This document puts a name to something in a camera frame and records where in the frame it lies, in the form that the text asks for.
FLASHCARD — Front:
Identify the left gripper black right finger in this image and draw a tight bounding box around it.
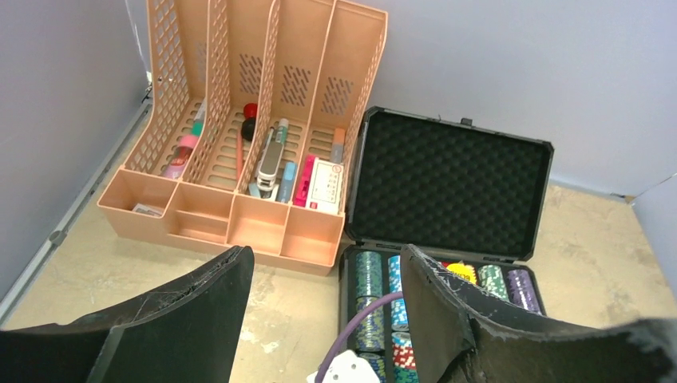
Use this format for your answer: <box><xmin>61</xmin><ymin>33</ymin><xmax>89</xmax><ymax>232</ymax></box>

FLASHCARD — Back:
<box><xmin>401</xmin><ymin>245</ymin><xmax>676</xmax><ymax>382</ymax></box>

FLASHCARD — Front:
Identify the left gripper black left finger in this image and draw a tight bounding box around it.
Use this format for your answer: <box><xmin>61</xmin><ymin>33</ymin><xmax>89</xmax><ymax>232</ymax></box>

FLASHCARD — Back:
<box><xmin>1</xmin><ymin>246</ymin><xmax>255</xmax><ymax>382</ymax></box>

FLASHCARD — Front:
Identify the yellow big blind button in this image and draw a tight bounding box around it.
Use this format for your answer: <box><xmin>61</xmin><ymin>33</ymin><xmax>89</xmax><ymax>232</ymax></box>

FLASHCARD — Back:
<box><xmin>445</xmin><ymin>263</ymin><xmax>477</xmax><ymax>285</ymax></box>

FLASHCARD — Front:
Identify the red white chip stack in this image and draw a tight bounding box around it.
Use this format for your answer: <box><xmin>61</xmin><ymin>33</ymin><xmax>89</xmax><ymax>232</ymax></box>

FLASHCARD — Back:
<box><xmin>391</xmin><ymin>331</ymin><xmax>416</xmax><ymax>370</ymax></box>

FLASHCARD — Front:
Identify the light blue chip stack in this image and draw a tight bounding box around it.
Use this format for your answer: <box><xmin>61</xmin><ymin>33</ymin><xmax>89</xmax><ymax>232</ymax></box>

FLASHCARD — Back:
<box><xmin>387</xmin><ymin>255</ymin><xmax>409</xmax><ymax>332</ymax></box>

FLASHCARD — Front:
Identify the green white chip stack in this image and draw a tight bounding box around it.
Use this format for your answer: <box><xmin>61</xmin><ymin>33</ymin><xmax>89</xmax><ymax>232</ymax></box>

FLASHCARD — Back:
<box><xmin>478</xmin><ymin>265</ymin><xmax>509</xmax><ymax>302</ymax></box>

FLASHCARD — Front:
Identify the purple chip stack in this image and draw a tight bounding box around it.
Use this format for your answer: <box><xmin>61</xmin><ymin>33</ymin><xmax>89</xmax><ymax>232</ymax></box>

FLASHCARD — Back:
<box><xmin>508</xmin><ymin>270</ymin><xmax>543</xmax><ymax>314</ymax></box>

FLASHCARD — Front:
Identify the yellow blue chip stack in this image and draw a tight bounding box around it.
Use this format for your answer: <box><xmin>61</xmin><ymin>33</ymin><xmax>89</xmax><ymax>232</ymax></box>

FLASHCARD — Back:
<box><xmin>355</xmin><ymin>307</ymin><xmax>385</xmax><ymax>352</ymax></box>

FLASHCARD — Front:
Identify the black poker chip case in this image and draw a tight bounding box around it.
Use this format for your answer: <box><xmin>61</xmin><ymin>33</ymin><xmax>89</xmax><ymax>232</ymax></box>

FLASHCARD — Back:
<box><xmin>337</xmin><ymin>105</ymin><xmax>556</xmax><ymax>383</ymax></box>

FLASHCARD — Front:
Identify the silver stapler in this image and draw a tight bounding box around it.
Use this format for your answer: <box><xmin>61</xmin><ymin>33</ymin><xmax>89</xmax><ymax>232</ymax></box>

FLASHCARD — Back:
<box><xmin>256</xmin><ymin>128</ymin><xmax>285</xmax><ymax>199</ymax></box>

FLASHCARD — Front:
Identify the blue highlighter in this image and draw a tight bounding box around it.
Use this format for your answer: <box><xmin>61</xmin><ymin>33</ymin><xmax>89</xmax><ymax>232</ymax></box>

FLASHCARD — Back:
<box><xmin>275</xmin><ymin>161</ymin><xmax>297</xmax><ymax>203</ymax></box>

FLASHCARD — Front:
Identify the pink red bottle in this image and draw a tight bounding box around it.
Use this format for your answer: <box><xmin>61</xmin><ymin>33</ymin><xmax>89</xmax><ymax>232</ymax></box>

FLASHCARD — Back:
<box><xmin>160</xmin><ymin>105</ymin><xmax>208</xmax><ymax>181</ymax></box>

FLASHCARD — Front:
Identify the pink highlighter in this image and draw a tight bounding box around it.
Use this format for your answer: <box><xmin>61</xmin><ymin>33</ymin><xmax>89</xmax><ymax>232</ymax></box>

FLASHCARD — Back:
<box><xmin>293</xmin><ymin>155</ymin><xmax>316</xmax><ymax>207</ymax></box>

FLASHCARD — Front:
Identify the white red small box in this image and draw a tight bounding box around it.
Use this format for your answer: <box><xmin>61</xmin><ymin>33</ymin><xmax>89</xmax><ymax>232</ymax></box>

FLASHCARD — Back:
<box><xmin>306</xmin><ymin>159</ymin><xmax>344</xmax><ymax>215</ymax></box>

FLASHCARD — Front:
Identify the green white glue stick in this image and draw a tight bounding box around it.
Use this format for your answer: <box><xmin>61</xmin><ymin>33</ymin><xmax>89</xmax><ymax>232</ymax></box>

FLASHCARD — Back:
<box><xmin>275</xmin><ymin>118</ymin><xmax>289</xmax><ymax>144</ymax></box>

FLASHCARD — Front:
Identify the orange grey marker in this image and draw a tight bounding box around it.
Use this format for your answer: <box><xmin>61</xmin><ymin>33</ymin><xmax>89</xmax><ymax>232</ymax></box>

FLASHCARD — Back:
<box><xmin>330</xmin><ymin>128</ymin><xmax>346</xmax><ymax>164</ymax></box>

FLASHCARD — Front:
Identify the peach plastic desk organizer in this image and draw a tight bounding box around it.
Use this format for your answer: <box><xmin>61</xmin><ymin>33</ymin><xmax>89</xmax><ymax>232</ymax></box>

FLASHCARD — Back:
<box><xmin>98</xmin><ymin>1</ymin><xmax>388</xmax><ymax>275</ymax></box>

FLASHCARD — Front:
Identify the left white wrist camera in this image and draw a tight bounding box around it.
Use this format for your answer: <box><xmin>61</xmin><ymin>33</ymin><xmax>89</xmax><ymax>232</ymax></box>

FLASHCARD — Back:
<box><xmin>321</xmin><ymin>350</ymin><xmax>380</xmax><ymax>383</ymax></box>

